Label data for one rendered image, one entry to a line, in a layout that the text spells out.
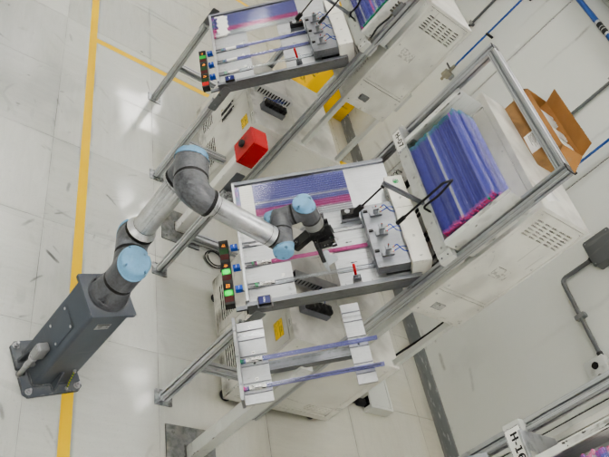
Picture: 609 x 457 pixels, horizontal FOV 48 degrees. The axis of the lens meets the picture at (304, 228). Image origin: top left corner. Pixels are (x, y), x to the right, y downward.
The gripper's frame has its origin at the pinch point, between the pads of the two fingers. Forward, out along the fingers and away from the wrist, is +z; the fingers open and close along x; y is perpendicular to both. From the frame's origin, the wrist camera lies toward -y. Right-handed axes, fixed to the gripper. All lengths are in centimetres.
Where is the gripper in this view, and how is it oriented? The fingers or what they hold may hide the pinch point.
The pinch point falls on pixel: (324, 257)
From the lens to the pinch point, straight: 270.0
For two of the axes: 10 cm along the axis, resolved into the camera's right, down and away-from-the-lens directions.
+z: 3.2, 5.9, 7.4
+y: 9.3, -3.3, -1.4
